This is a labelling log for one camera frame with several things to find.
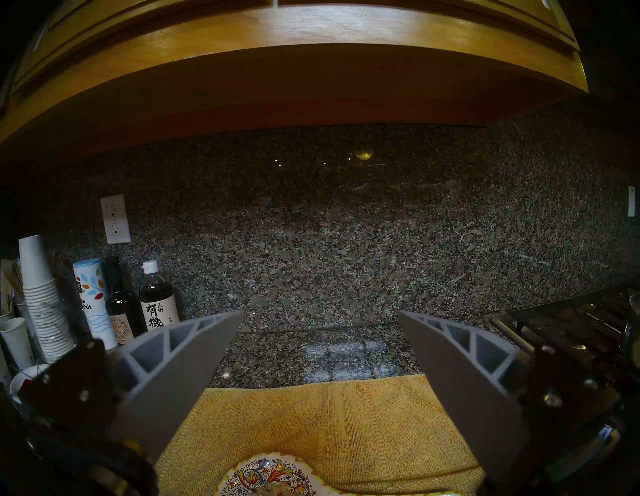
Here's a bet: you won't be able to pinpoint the patterned ceramic spoon rest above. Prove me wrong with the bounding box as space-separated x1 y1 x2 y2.
216 452 463 496

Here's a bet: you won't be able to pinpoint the white mug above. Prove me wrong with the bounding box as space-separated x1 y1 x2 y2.
0 317 36 371

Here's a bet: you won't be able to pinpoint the white blue salt canister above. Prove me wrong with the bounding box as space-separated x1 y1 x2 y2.
73 258 119 351

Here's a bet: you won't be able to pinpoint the steel gas cooktop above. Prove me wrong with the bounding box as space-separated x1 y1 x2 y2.
490 285 640 381

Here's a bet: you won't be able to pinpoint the dark oil bottle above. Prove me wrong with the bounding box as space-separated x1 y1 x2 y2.
104 256 147 346

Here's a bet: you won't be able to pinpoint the soy sauce bottle white cap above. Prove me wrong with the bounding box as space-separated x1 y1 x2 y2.
139 259 180 332

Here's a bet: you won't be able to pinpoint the wide wooden wall cabinet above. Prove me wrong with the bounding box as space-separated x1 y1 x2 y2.
0 0 590 166

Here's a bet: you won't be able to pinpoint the small white saucer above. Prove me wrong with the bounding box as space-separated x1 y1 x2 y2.
9 363 51 406

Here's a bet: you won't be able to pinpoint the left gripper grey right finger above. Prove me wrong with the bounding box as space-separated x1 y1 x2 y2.
398 310 621 483

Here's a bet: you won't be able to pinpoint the yellow cloth mat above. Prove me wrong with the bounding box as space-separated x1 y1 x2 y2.
155 374 486 496

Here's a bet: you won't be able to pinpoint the stack of white paper cups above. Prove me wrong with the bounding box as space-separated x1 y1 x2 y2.
18 234 77 364

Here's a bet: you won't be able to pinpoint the thin wooden sticks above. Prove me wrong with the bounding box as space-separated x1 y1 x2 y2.
11 257 26 301

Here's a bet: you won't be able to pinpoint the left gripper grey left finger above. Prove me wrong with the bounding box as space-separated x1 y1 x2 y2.
19 310 245 463

